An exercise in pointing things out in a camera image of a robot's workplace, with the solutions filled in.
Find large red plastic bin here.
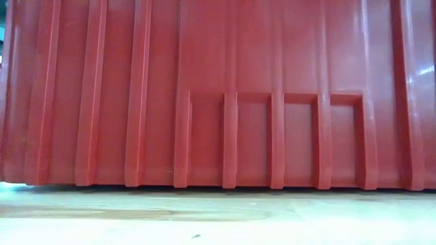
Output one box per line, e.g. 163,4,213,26
0,0,436,191

